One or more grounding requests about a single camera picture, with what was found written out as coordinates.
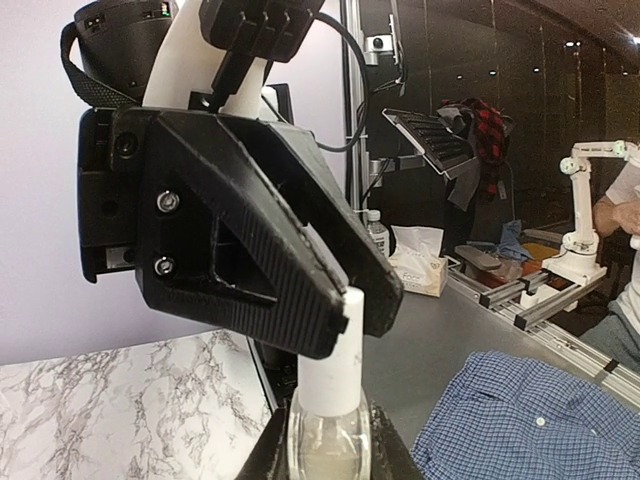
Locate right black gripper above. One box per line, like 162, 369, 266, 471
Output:
77, 106, 347, 359

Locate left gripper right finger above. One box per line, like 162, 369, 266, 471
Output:
369, 402, 423, 480

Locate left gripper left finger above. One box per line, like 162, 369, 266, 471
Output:
235, 408, 289, 480

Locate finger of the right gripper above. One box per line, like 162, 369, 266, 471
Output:
222, 116, 404, 336

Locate clear nail polish bottle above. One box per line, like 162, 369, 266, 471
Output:
286, 393, 372, 480

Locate white nail polish cap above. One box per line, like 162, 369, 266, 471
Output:
297, 287, 365, 417

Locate small white robot arm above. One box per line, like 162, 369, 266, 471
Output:
237, 140, 639, 479

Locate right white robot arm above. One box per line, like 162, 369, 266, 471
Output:
60, 1, 403, 359

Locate plastic water bottle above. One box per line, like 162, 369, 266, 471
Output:
366, 209, 390, 258

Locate tissue box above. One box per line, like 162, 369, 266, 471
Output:
389, 226, 448, 298

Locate blue checkered shirt body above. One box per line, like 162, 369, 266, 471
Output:
410, 351, 639, 479

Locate black keyboard on stand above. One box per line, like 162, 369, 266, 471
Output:
382, 108, 477, 180

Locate red plaid cloth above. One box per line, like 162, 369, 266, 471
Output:
437, 97, 515, 212

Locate person in white shirt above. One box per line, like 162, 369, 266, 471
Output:
580, 162, 639, 372

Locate right aluminium frame post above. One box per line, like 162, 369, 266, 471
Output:
339, 1, 370, 220

